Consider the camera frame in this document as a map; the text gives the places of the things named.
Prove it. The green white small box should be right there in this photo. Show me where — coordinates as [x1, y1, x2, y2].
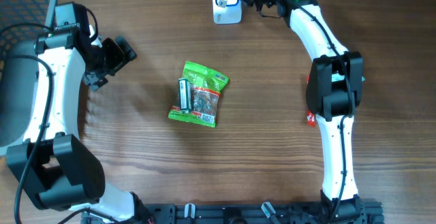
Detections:
[178, 78, 192, 113]

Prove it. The green snack bag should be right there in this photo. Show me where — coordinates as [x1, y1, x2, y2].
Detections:
[168, 61, 229, 127]

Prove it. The red snack bar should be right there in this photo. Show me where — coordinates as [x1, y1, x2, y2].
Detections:
[305, 74, 317, 127]

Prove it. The teal tissue pack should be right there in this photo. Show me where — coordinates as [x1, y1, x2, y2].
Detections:
[332, 74, 365, 82]

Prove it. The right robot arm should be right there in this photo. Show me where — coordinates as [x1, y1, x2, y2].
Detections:
[241, 0, 363, 223]

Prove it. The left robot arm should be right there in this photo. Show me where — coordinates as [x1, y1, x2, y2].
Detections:
[6, 2, 155, 223]

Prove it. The white barcode scanner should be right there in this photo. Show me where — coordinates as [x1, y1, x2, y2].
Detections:
[212, 0, 243, 25]

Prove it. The grey plastic mesh basket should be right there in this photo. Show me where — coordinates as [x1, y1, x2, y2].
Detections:
[1, 0, 57, 157]

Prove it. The left black camera cable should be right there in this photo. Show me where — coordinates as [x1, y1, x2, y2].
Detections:
[0, 22, 57, 224]

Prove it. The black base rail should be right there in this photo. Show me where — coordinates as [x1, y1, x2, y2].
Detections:
[80, 202, 386, 224]

